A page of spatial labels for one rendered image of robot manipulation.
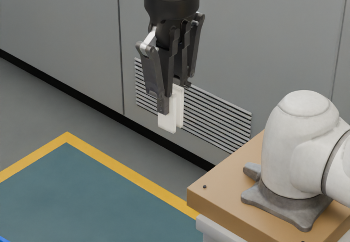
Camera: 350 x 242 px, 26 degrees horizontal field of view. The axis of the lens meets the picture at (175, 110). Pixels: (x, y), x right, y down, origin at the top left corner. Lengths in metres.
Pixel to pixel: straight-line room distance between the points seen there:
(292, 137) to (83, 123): 2.30
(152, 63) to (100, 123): 2.78
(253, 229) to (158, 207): 1.61
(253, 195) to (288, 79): 1.16
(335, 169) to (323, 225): 0.19
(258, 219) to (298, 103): 0.29
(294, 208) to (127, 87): 1.93
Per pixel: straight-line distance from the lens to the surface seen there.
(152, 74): 1.04
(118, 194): 3.37
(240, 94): 3.05
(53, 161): 3.58
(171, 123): 1.12
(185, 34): 1.06
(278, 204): 1.73
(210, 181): 1.82
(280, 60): 2.85
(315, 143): 1.60
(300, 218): 1.72
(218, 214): 1.77
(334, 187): 1.61
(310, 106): 1.62
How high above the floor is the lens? 2.25
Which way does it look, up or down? 36 degrees down
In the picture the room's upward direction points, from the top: straight up
